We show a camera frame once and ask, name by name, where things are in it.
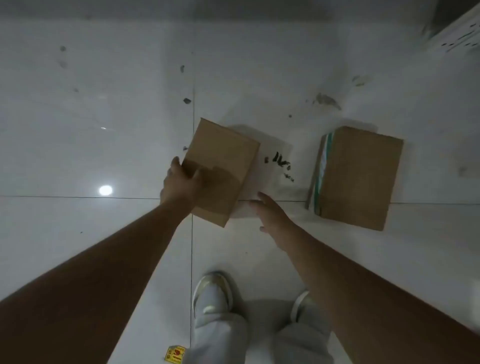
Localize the light grey trousers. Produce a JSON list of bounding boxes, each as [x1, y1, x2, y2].
[[181, 310, 335, 364]]

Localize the plain brown cardboard box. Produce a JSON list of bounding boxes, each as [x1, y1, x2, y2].
[[181, 118, 262, 229]]

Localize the person's left forearm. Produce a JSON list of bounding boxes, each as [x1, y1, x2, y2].
[[0, 199, 195, 364]]

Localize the person's right white shoe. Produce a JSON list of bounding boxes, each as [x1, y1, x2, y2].
[[290, 290, 313, 324]]

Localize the person's left hand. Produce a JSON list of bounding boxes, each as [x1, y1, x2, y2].
[[160, 156, 204, 215]]

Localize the cardboard box with green tape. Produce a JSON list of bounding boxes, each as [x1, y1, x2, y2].
[[305, 125, 405, 232]]

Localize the white mailer bag, black print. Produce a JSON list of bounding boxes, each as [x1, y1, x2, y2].
[[228, 125, 294, 219]]

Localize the person's right hand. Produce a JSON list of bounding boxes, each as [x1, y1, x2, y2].
[[249, 192, 299, 252]]

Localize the white slotted panel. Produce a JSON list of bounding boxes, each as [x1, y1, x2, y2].
[[423, 3, 480, 54]]

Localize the person's white shoe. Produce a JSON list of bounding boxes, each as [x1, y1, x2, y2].
[[191, 271, 234, 320], [290, 290, 313, 324]]

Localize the person's left white shoe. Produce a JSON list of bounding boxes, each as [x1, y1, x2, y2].
[[191, 271, 234, 320]]

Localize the person's right forearm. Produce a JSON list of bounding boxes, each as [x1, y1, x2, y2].
[[284, 227, 480, 364]]

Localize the yellow and red sticker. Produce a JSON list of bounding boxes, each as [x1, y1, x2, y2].
[[164, 345, 187, 364]]

